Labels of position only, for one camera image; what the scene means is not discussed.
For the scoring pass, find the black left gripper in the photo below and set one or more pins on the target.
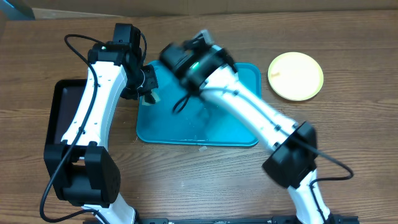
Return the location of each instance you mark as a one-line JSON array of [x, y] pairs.
[[152, 83]]

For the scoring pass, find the green and yellow sponge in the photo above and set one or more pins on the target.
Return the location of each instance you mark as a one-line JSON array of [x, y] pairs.
[[150, 99]]

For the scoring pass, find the yellow-green plate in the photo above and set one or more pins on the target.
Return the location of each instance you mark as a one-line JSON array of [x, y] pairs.
[[295, 76]]

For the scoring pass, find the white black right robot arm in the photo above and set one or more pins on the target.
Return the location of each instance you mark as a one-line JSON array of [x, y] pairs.
[[209, 72]]

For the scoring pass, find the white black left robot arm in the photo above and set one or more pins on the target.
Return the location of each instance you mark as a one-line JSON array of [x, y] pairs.
[[80, 167]]

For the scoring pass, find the teal plastic tray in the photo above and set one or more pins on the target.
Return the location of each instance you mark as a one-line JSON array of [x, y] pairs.
[[198, 123]]

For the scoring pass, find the black water tray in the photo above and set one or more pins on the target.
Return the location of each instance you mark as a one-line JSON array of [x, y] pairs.
[[66, 98]]

